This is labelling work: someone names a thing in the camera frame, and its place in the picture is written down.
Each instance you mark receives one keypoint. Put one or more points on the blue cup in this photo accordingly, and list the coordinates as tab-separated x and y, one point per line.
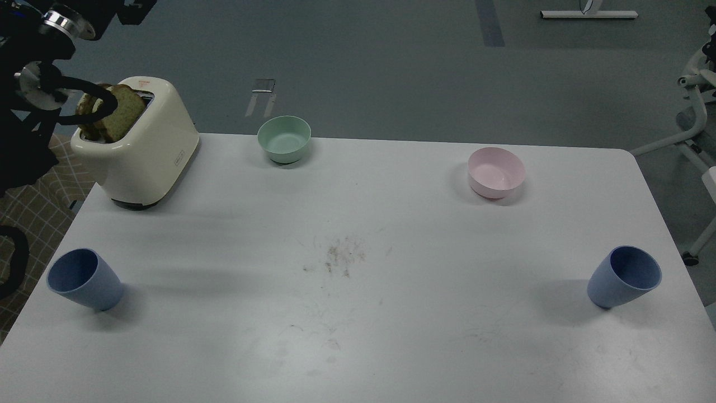
83	277
624	275

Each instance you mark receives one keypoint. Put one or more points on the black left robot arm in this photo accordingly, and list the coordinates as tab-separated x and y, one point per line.
36	96

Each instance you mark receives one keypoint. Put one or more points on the mint green bowl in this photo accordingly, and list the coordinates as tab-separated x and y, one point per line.
285	139

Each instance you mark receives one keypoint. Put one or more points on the pink bowl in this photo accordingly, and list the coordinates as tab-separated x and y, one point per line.
495	173

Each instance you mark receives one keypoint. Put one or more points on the cream white toaster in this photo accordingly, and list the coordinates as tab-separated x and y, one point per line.
139	170

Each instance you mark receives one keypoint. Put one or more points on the toast slice in toaster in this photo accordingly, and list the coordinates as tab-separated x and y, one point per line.
115	126

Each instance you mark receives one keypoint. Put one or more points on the white stand foot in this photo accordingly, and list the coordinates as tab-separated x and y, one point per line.
590	11

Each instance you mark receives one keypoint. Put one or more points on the checkered cloth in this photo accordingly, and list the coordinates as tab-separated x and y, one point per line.
43	212

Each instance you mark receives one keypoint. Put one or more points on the white office chair base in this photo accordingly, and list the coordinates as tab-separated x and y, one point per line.
697	79

